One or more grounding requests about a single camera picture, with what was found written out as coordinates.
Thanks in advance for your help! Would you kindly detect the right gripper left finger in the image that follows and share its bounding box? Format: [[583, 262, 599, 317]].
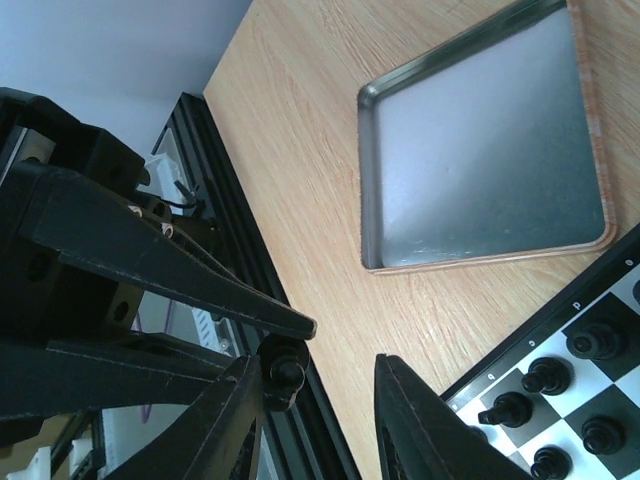
[[107, 356, 263, 480]]

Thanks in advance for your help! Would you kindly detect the black bishop piece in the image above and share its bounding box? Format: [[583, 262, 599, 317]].
[[566, 322, 627, 361]]

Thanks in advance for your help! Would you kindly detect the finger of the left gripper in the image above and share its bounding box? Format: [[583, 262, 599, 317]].
[[1, 332, 260, 418], [17, 164, 317, 340]]

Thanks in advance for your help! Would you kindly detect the black and silver chessboard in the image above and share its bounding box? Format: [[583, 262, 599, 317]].
[[442, 228, 639, 479]]

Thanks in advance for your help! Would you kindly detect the black pawn piece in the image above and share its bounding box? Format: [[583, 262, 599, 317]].
[[257, 334, 310, 412], [581, 416, 626, 455], [632, 280, 640, 306]]

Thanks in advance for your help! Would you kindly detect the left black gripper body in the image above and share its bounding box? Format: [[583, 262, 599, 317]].
[[1, 88, 145, 341]]

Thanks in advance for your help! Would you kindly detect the metal tray with wooden rim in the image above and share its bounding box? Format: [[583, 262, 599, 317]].
[[357, 1, 616, 274]]

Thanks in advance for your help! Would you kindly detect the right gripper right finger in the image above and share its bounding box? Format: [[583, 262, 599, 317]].
[[374, 354, 530, 480]]

